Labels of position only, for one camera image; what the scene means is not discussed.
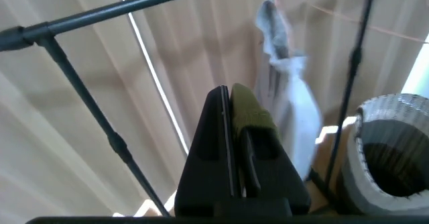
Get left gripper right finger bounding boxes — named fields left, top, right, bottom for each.
left=237, top=126, right=312, bottom=217

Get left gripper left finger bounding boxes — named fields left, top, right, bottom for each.
left=174, top=85, right=242, bottom=218

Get green garment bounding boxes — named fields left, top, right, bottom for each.
left=229, top=82, right=281, bottom=141

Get pink clothes hanger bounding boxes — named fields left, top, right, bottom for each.
left=306, top=0, right=429, bottom=44

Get white laundry basket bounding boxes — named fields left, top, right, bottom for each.
left=336, top=93, right=429, bottom=215

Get black clothes rack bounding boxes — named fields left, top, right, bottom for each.
left=0, top=0, right=378, bottom=217

